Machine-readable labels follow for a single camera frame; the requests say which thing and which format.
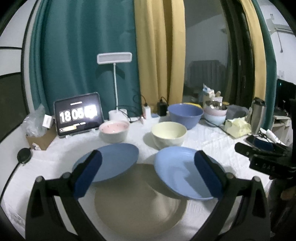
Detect blue plate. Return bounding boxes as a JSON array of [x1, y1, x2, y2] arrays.
[[72, 143, 139, 183], [154, 146, 223, 200]]

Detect beige plate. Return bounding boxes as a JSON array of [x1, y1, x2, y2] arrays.
[[95, 164, 187, 238]]

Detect large blue bowl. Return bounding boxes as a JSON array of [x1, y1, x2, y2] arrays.
[[168, 103, 204, 130]]

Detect pink speckled bowl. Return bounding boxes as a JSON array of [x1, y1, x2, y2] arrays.
[[99, 120, 130, 144]]

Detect cream yellow bowl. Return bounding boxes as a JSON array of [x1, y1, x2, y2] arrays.
[[151, 121, 187, 150]]

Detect black scissors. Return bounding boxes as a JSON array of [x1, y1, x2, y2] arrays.
[[258, 131, 269, 142]]

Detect black smartphone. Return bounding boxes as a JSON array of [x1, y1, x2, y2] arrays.
[[245, 135, 261, 146]]

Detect yellow tissue pack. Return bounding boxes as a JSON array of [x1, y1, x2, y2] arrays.
[[224, 118, 251, 138]]

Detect grey folded cloth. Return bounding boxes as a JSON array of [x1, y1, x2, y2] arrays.
[[226, 104, 249, 120]]

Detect black round puck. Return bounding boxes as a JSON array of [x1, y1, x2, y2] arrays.
[[17, 148, 32, 164]]

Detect light blue bowl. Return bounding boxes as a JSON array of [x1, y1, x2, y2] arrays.
[[203, 113, 226, 126]]

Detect cardboard box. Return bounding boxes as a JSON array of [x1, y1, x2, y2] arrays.
[[26, 124, 57, 151]]

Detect pink steel-lined bowl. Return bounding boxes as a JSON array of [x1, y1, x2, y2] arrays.
[[204, 100, 227, 116]]

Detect clear plastic bag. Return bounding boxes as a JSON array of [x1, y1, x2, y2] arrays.
[[21, 104, 47, 138]]

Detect small white box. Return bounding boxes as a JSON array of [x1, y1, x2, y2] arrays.
[[42, 114, 54, 129]]

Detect yellow wet wipes pack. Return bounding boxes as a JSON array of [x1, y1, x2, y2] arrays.
[[183, 102, 203, 109]]

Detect tablet showing clock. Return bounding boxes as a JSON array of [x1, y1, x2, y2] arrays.
[[54, 92, 104, 138]]

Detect black charger adapter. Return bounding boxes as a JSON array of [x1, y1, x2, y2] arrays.
[[157, 100, 168, 116]]

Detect white power strip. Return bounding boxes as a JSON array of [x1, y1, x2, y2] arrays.
[[139, 113, 159, 125]]

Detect white charger plug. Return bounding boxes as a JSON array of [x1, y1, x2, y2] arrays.
[[143, 104, 151, 120]]

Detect white desk lamp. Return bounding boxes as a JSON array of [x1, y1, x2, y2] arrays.
[[97, 52, 132, 121]]

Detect yellow curtain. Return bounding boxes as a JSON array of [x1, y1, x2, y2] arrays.
[[134, 1, 186, 111]]

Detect teal curtain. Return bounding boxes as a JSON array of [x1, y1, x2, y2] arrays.
[[29, 1, 142, 118]]

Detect black power cable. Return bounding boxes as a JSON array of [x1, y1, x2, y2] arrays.
[[115, 93, 151, 123]]

